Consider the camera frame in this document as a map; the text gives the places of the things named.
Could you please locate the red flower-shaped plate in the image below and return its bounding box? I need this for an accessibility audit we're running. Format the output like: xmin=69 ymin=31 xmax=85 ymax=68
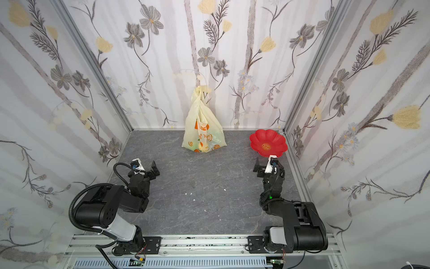
xmin=249 ymin=130 xmax=288 ymax=158

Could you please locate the yellow plastic bag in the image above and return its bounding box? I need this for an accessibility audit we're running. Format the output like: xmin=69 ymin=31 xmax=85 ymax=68
xmin=181 ymin=86 xmax=227 ymax=153

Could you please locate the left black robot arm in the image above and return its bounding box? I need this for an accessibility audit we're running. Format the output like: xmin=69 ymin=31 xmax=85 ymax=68
xmin=68 ymin=158 xmax=161 ymax=258

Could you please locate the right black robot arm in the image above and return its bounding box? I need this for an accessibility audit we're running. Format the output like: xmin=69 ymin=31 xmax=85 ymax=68
xmin=245 ymin=156 xmax=329 ymax=254

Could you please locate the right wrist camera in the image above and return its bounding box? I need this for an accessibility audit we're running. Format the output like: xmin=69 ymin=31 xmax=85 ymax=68
xmin=264 ymin=155 xmax=277 ymax=174

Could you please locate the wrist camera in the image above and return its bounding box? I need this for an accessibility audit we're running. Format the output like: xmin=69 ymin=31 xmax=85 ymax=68
xmin=130 ymin=158 xmax=146 ymax=173
xmin=264 ymin=155 xmax=277 ymax=174

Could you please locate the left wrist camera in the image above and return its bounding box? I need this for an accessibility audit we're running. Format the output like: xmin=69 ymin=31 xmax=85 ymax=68
xmin=130 ymin=158 xmax=146 ymax=173

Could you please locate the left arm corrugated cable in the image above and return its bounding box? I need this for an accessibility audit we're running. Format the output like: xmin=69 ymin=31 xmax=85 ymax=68
xmin=112 ymin=162 xmax=133 ymax=187

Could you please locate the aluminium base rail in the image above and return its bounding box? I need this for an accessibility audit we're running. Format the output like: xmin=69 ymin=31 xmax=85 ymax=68
xmin=59 ymin=234 xmax=347 ymax=269

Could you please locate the white perforated cable duct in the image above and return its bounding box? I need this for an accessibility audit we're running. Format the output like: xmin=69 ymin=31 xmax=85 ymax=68
xmin=72 ymin=257 xmax=273 ymax=269

